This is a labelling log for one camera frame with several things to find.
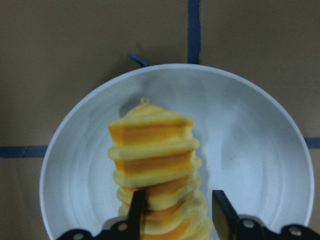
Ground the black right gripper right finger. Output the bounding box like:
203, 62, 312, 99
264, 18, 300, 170
211, 190, 239, 240

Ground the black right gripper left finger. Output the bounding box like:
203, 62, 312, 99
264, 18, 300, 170
126, 190, 146, 240

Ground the blue plate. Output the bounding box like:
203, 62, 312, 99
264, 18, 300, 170
39, 64, 315, 240

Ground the yellow ridged bread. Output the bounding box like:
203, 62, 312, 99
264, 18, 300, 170
108, 98, 212, 240

